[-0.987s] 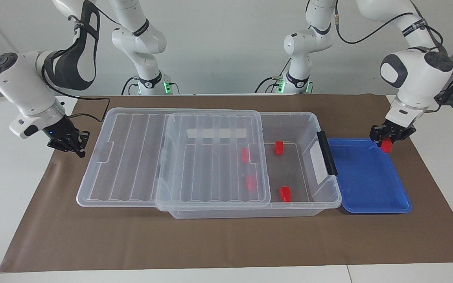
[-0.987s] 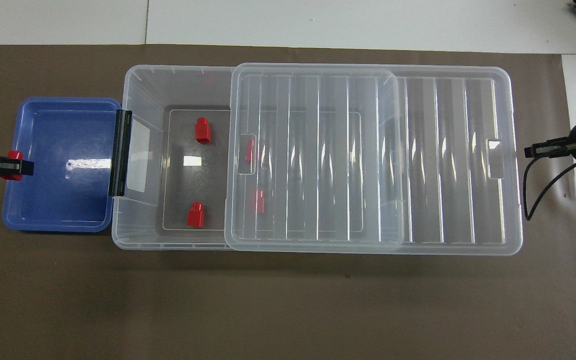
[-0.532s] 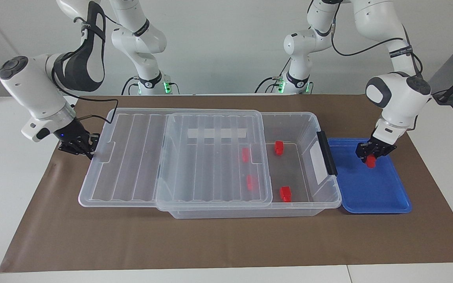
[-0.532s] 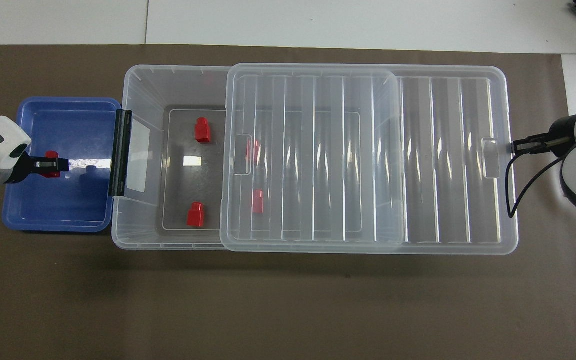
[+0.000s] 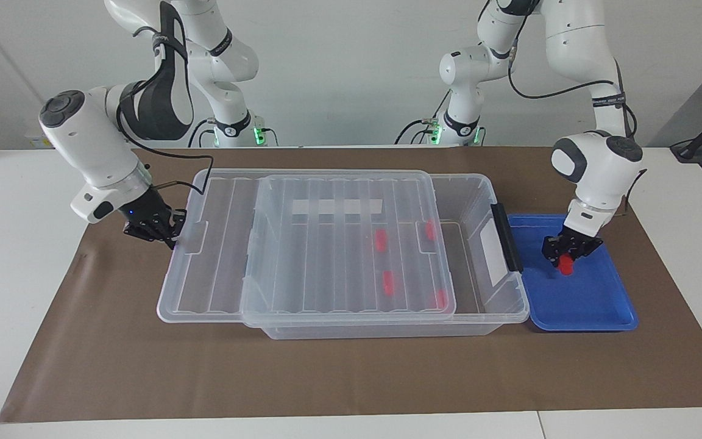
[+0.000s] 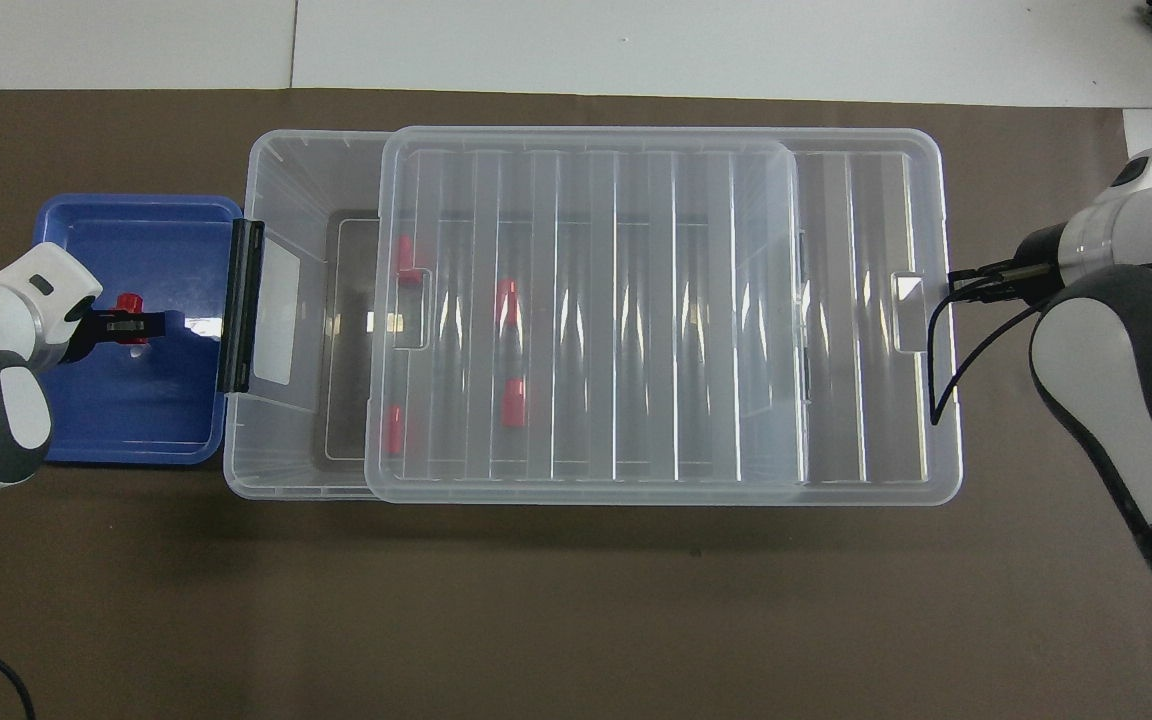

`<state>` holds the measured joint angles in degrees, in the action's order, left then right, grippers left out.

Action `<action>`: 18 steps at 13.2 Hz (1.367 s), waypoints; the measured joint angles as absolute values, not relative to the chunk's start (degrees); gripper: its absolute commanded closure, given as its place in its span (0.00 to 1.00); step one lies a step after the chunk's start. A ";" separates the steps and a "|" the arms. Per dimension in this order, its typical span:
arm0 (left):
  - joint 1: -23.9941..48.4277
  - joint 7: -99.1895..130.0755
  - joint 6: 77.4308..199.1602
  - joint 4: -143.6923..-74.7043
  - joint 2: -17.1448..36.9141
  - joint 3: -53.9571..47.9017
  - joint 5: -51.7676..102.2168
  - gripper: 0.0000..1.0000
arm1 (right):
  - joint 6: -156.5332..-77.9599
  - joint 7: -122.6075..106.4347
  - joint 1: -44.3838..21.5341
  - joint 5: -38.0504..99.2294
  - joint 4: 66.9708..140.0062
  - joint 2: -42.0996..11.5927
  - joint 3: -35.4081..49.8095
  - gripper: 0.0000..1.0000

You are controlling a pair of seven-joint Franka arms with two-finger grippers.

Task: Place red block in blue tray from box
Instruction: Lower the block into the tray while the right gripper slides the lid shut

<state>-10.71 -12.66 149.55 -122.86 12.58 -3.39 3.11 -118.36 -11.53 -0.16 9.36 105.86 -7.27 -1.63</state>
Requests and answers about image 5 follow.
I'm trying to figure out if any black left base cable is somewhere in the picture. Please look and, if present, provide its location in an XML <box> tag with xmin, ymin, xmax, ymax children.
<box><xmin>395</xmin><ymin>91</ymin><xmax>449</xmax><ymax>146</ymax></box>

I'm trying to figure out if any black right base cable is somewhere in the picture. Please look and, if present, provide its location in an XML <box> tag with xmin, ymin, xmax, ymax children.
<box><xmin>188</xmin><ymin>118</ymin><xmax>215</xmax><ymax>148</ymax></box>

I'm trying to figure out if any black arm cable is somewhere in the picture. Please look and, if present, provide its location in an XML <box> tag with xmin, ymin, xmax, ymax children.
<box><xmin>116</xmin><ymin>27</ymin><xmax>205</xmax><ymax>196</ymax></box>
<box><xmin>478</xmin><ymin>0</ymin><xmax>648</xmax><ymax>214</ymax></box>

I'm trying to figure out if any clear plastic storage box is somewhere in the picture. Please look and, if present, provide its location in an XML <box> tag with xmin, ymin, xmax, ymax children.
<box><xmin>241</xmin><ymin>173</ymin><xmax>530</xmax><ymax>340</ymax></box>

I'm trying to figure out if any brown paper table mat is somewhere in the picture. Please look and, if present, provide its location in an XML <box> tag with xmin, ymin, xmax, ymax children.
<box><xmin>0</xmin><ymin>146</ymin><xmax>702</xmax><ymax>423</ymax></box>

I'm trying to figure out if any clear plastic ribbed lid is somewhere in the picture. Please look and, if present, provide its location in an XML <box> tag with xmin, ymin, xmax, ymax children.
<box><xmin>157</xmin><ymin>169</ymin><xmax>456</xmax><ymax>322</ymax></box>

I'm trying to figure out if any black base cable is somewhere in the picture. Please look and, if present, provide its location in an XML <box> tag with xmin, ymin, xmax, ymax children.
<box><xmin>395</xmin><ymin>91</ymin><xmax>449</xmax><ymax>146</ymax></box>
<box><xmin>188</xmin><ymin>118</ymin><xmax>215</xmax><ymax>148</ymax></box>

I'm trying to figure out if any white wall socket box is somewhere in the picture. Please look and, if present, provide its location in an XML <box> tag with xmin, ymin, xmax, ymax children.
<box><xmin>25</xmin><ymin>119</ymin><xmax>53</xmax><ymax>149</ymax></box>

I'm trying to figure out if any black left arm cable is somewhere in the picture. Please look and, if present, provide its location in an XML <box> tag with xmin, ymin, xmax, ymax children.
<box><xmin>478</xmin><ymin>0</ymin><xmax>648</xmax><ymax>214</ymax></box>

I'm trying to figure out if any black box latch handle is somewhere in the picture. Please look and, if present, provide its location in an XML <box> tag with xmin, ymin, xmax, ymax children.
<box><xmin>490</xmin><ymin>203</ymin><xmax>523</xmax><ymax>273</ymax></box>

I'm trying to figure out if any blue plastic tray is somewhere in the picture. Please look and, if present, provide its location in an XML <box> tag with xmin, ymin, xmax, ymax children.
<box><xmin>506</xmin><ymin>213</ymin><xmax>639</xmax><ymax>332</ymax></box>

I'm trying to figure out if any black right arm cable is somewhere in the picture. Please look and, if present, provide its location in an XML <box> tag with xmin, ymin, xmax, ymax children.
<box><xmin>116</xmin><ymin>27</ymin><xmax>205</xmax><ymax>196</ymax></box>

